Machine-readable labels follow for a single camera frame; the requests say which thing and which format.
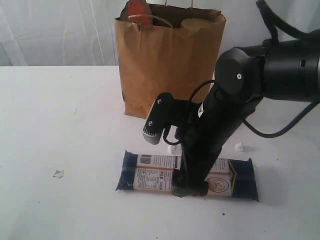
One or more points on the small white putty blob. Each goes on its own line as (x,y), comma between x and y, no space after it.
(172,149)
(239,147)

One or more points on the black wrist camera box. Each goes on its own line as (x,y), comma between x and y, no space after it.
(165,112)

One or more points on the clear jar gold lid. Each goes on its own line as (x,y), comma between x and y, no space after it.
(194,24)

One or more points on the small torn plastic scrap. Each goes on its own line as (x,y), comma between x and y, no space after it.
(58,174)

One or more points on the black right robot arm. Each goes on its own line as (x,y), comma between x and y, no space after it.
(288,70)

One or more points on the brown paper shopping bag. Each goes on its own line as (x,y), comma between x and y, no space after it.
(163,57)

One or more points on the long noodle package dark ends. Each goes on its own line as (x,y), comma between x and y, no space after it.
(154,173)

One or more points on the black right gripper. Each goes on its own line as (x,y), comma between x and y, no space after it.
(204,137)

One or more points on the kraft stand-up coffee pouch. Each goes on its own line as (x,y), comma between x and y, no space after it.
(136,11)

